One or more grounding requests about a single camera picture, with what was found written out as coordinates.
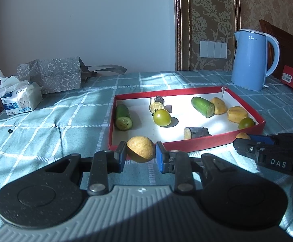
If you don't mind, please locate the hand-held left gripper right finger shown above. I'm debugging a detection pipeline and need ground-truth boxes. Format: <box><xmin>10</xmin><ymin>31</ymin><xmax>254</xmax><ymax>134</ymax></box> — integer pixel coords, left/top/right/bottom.
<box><xmin>155</xmin><ymin>142</ymin><xmax>235</xmax><ymax>194</ymax></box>

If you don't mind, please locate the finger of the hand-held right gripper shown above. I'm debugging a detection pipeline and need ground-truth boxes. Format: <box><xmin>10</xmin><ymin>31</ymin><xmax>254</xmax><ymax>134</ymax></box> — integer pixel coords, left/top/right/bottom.
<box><xmin>233</xmin><ymin>138</ymin><xmax>266</xmax><ymax>162</ymax></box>
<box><xmin>248</xmin><ymin>133</ymin><xmax>282</xmax><ymax>146</ymax></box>

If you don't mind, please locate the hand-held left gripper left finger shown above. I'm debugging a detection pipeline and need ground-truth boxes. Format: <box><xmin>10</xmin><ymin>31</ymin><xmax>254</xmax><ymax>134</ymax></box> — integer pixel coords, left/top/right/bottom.
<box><xmin>46</xmin><ymin>141</ymin><xmax>127</xmax><ymax>196</ymax></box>

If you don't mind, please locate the round yellow potato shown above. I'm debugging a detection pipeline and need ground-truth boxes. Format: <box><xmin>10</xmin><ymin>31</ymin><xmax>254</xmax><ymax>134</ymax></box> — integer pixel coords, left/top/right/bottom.
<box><xmin>126</xmin><ymin>136</ymin><xmax>155</xmax><ymax>163</ymax></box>

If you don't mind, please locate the green tomato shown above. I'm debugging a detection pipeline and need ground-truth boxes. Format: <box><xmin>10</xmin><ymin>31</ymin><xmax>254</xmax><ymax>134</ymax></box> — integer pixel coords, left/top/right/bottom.
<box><xmin>238</xmin><ymin>117</ymin><xmax>256</xmax><ymax>130</ymax></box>
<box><xmin>153</xmin><ymin>108</ymin><xmax>172</xmax><ymax>127</ymax></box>

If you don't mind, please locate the shallow red cardboard tray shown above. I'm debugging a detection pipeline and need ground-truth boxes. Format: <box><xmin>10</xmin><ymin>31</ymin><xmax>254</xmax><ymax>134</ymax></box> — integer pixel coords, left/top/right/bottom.
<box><xmin>108</xmin><ymin>86</ymin><xmax>266</xmax><ymax>154</ymax></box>

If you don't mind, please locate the green cucumber piece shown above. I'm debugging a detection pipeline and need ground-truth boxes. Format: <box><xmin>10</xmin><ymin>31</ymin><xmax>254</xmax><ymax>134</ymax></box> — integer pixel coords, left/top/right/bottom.
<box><xmin>115</xmin><ymin>104</ymin><xmax>133</xmax><ymax>131</ymax></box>
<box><xmin>191</xmin><ymin>96</ymin><xmax>215</xmax><ymax>119</ymax></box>

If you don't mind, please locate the dark eggplant piece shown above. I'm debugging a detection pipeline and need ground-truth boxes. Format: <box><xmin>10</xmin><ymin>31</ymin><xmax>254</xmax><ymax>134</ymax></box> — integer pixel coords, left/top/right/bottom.
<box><xmin>183</xmin><ymin>126</ymin><xmax>210</xmax><ymax>140</ymax></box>

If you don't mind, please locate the blue electric kettle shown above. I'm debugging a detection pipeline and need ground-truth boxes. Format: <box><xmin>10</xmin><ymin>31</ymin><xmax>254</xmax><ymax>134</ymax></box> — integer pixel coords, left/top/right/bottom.
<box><xmin>231</xmin><ymin>29</ymin><xmax>280</xmax><ymax>92</ymax></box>

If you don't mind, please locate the brown wooden chair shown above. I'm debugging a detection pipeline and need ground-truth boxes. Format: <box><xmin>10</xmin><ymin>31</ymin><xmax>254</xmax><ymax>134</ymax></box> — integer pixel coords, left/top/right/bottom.
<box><xmin>259</xmin><ymin>19</ymin><xmax>293</xmax><ymax>80</ymax></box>

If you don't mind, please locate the grey patterned tote bag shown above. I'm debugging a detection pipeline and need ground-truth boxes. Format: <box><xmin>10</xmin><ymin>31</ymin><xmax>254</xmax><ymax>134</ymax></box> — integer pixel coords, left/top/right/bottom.
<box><xmin>17</xmin><ymin>56</ymin><xmax>127</xmax><ymax>95</ymax></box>

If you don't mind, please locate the white tissue pack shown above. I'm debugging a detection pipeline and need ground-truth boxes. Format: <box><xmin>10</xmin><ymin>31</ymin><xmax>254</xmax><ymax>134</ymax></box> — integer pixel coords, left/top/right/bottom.
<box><xmin>0</xmin><ymin>68</ymin><xmax>43</xmax><ymax>116</ymax></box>

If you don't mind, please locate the white wall switch panel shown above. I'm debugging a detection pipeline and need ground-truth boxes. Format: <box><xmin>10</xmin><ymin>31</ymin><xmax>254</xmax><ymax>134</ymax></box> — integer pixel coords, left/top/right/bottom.
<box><xmin>199</xmin><ymin>40</ymin><xmax>228</xmax><ymax>59</ymax></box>

